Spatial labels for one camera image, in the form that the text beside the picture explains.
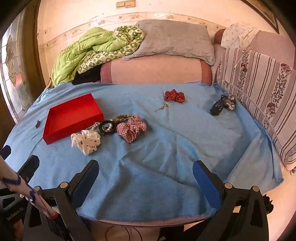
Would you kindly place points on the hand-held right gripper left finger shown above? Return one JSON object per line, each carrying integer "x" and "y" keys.
{"x": 85, "y": 178}

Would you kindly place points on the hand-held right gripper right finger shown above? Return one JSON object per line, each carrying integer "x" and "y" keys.
{"x": 205, "y": 183}

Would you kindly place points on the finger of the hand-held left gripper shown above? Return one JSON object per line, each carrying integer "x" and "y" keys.
{"x": 5, "y": 151}
{"x": 29, "y": 165}

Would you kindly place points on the white spotted scrunchie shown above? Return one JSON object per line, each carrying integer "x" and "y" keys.
{"x": 86, "y": 141}

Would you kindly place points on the black scrunchie with bead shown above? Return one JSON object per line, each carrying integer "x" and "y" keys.
{"x": 101, "y": 128}

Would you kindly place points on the red cardboard box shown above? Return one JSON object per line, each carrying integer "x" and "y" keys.
{"x": 69, "y": 115}

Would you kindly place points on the red plaid scrunchie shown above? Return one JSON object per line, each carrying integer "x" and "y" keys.
{"x": 130, "y": 129}

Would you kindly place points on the leopard print scrunchie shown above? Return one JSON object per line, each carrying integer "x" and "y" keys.
{"x": 121, "y": 118}

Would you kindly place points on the small dark hair clip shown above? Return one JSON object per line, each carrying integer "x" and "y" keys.
{"x": 37, "y": 124}

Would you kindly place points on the blue blanket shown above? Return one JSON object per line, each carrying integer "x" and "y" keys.
{"x": 161, "y": 150}

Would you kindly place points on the black lace scrunchie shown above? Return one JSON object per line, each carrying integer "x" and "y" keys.
{"x": 217, "y": 107}

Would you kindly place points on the stained glass door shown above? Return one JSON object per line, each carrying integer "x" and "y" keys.
{"x": 13, "y": 69}

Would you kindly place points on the grey floral scrunchie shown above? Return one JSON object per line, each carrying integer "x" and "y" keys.
{"x": 229, "y": 102}

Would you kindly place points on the red polka dot scrunchie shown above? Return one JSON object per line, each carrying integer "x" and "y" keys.
{"x": 174, "y": 96}

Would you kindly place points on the black cloth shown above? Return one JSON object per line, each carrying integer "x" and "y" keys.
{"x": 89, "y": 75}

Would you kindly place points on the striped floral cushion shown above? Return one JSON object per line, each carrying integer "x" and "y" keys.
{"x": 254, "y": 81}

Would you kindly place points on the green quilt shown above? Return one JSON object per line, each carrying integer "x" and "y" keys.
{"x": 76, "y": 53}

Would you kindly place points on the pink sofa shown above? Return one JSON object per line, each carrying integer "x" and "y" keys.
{"x": 157, "y": 69}

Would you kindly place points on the grey pillow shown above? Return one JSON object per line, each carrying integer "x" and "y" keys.
{"x": 173, "y": 39}

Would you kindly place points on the white floral pillow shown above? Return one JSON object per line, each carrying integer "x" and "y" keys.
{"x": 235, "y": 34}

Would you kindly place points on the beige light switch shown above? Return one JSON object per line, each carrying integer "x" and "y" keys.
{"x": 126, "y": 4}

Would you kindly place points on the dark picture frame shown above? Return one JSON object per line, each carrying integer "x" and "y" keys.
{"x": 266, "y": 14}

